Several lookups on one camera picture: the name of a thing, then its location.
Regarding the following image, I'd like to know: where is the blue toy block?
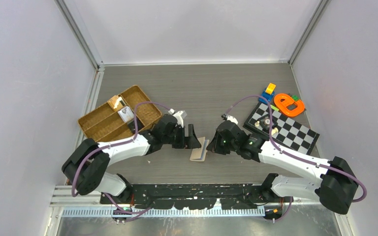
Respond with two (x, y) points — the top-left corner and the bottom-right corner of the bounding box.
(258, 91), (275, 104)

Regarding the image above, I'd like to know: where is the woven wicker tray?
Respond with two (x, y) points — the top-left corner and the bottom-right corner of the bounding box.
(78, 85), (162, 142)

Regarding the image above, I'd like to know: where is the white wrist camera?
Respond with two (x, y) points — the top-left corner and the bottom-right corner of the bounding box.
(168, 109), (187, 128)
(221, 114), (238, 125)

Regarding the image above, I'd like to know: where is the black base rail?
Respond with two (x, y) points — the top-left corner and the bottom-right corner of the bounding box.
(100, 183), (290, 210)

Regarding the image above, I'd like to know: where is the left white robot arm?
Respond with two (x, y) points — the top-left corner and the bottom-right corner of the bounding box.
(62, 114), (202, 204)

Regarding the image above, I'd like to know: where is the white credit card in tray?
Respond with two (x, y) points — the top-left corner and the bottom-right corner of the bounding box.
(117, 106), (134, 123)

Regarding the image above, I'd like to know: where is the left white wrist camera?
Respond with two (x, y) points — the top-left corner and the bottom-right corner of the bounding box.
(168, 109), (187, 128)

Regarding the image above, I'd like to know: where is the beige card holder wallet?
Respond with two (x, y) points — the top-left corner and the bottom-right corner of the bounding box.
(189, 137), (209, 162)

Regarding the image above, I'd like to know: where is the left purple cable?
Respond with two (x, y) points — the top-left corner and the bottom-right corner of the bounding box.
(71, 101), (176, 198)

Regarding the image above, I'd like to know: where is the orange plastic letter toy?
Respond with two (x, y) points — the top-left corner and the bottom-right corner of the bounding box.
(273, 93), (306, 118)

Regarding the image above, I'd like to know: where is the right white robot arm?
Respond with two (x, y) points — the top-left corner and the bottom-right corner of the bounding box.
(206, 120), (360, 214)

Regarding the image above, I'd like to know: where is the lime green stick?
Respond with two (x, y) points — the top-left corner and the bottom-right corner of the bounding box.
(271, 105), (279, 111)

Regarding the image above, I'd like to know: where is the yellow toy block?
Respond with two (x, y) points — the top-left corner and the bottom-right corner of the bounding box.
(265, 83), (276, 95)

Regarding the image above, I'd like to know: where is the gold credit card in tray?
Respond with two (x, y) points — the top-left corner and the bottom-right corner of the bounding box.
(107, 95), (126, 112)

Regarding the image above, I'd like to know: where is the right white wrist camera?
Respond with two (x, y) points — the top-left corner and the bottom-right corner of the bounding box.
(221, 114), (238, 125)

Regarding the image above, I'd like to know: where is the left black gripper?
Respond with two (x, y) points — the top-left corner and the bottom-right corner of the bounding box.
(162, 124), (201, 149)

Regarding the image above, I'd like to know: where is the black white checkerboard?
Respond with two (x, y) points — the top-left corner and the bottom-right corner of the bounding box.
(243, 102), (319, 155)

